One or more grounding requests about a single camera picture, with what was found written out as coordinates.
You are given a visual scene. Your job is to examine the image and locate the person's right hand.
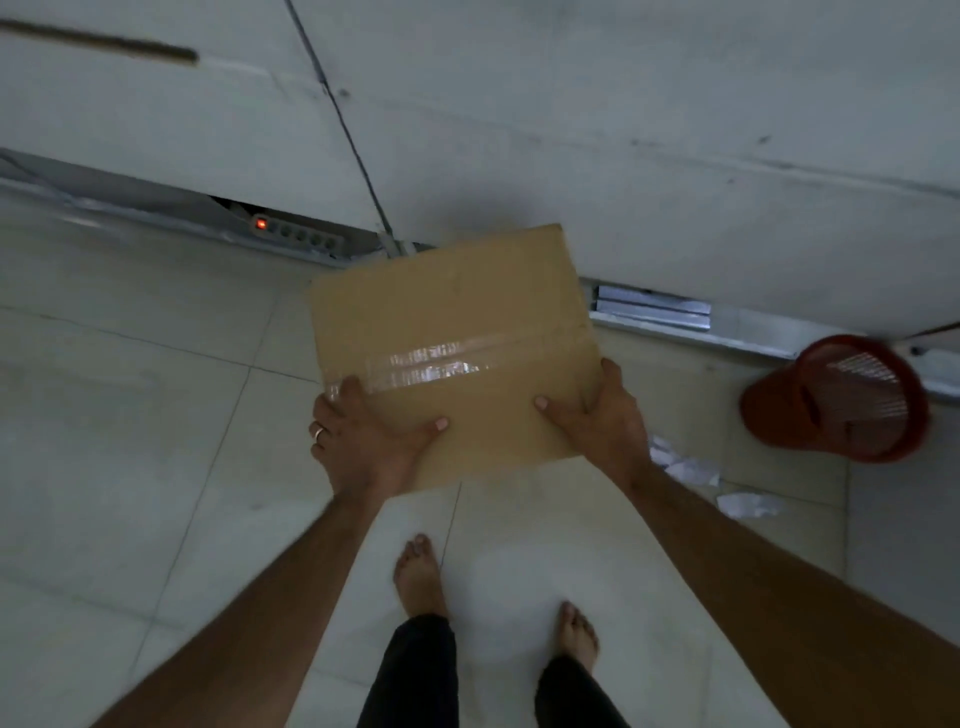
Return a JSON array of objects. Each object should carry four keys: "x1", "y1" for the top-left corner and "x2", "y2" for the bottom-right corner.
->
[{"x1": 533, "y1": 357, "x2": 652, "y2": 489}]

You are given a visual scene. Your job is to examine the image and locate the person's left hand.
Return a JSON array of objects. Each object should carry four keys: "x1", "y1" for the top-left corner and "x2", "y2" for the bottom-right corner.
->
[{"x1": 308, "y1": 374, "x2": 451, "y2": 504}]

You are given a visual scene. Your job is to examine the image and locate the cardboard box with glossy tape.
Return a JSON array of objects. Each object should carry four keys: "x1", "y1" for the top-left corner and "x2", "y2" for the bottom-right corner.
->
[{"x1": 308, "y1": 223, "x2": 605, "y2": 493}]

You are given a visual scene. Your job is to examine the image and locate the person's left forearm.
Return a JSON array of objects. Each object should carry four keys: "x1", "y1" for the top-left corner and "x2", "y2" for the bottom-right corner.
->
[{"x1": 89, "y1": 491, "x2": 388, "y2": 728}]

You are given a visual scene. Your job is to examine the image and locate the person's right forearm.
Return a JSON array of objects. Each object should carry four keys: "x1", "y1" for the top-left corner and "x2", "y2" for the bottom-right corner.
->
[{"x1": 622, "y1": 457, "x2": 960, "y2": 728}]

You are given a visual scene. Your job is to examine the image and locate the person's left foot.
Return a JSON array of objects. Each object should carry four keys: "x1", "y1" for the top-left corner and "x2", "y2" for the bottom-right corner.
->
[{"x1": 393, "y1": 533, "x2": 450, "y2": 620}]

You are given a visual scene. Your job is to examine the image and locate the person's foot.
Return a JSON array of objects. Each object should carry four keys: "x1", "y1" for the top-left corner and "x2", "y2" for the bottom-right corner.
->
[
  {"x1": 393, "y1": 533, "x2": 450, "y2": 620},
  {"x1": 554, "y1": 601, "x2": 600, "y2": 673}
]

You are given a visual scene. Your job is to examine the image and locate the person's right foot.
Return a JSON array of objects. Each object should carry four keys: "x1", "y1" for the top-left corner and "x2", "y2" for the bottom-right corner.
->
[{"x1": 554, "y1": 601, "x2": 600, "y2": 673}]

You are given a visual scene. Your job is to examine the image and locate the blue-grey metal bars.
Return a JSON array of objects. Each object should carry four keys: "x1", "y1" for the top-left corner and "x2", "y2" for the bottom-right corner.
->
[{"x1": 594, "y1": 284, "x2": 712, "y2": 333}]

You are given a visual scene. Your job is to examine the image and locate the red mesh wastebasket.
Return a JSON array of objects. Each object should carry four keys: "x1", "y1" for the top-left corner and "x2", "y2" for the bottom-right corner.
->
[{"x1": 740, "y1": 335, "x2": 931, "y2": 464}]

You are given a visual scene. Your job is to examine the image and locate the black trousers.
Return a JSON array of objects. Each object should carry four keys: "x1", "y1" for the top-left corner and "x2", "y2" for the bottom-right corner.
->
[{"x1": 356, "y1": 613, "x2": 631, "y2": 728}]

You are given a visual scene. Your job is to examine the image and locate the white power strip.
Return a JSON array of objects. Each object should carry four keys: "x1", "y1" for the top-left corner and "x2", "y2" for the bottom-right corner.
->
[{"x1": 249, "y1": 213, "x2": 346, "y2": 258}]

